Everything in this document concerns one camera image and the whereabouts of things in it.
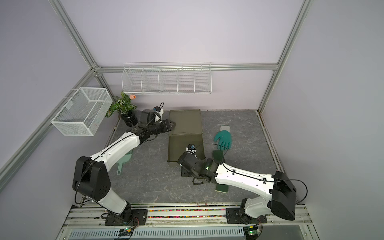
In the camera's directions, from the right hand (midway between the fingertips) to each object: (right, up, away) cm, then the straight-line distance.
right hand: (183, 166), depth 76 cm
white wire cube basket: (-57, +28, +8) cm, 64 cm away
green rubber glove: (+26, +12, +27) cm, 39 cm away
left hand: (-7, +21, +10) cm, 24 cm away
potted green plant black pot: (-39, +33, +17) cm, 54 cm away
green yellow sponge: (+20, +1, +18) cm, 27 cm away
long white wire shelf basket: (-13, +52, +23) cm, 59 cm away
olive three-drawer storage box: (+2, +18, +8) cm, 20 cm away
